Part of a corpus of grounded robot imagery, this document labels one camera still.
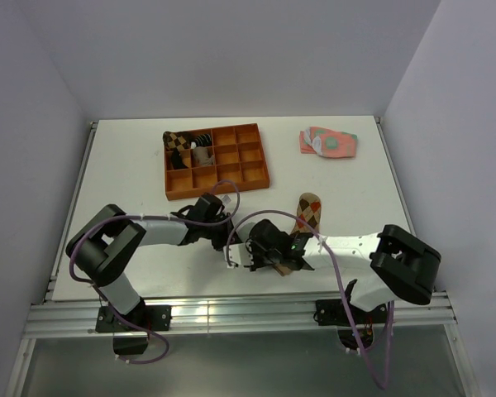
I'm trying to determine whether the pink green sock pair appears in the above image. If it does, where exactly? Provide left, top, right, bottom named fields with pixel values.
left=298, top=127, right=358, bottom=159

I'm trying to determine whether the orange compartment tray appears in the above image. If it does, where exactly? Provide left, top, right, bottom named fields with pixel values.
left=164, top=123, right=270, bottom=201

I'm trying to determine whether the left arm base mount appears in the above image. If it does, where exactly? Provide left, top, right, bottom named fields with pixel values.
left=95, top=305, right=171, bottom=333

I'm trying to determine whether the aluminium front rail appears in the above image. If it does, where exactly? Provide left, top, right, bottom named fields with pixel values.
left=22, top=292, right=457, bottom=339

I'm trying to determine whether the purple cable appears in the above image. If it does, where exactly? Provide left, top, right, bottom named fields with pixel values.
left=226, top=209, right=396, bottom=390
left=68, top=179, right=241, bottom=365

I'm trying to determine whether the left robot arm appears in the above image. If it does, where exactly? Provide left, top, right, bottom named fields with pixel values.
left=65, top=194, right=233, bottom=330

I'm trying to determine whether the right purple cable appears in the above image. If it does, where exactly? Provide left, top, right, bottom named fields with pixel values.
left=226, top=209, right=396, bottom=390

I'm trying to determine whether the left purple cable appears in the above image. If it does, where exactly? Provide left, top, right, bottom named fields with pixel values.
left=68, top=179, right=241, bottom=365

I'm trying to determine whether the black sock in tray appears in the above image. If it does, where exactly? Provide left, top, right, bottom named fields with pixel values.
left=169, top=149, right=188, bottom=170

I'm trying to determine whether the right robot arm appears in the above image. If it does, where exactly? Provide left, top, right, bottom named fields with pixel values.
left=239, top=219, right=441, bottom=323

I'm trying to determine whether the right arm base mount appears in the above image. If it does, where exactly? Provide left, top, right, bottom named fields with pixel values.
left=313, top=299, right=388, bottom=327

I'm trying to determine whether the black white striped sock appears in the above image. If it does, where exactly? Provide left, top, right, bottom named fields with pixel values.
left=190, top=133, right=212, bottom=149

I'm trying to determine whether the brown checkered rolled sock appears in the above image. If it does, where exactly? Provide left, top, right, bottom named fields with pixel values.
left=162, top=132, right=193, bottom=151

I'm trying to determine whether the beige rolled sock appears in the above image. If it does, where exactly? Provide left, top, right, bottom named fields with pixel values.
left=192, top=146, right=215, bottom=166

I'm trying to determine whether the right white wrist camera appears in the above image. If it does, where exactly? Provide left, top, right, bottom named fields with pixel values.
left=223, top=243, right=253, bottom=269

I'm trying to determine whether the argyle beige orange sock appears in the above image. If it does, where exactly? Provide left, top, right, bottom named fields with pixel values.
left=274, top=193, right=322, bottom=276

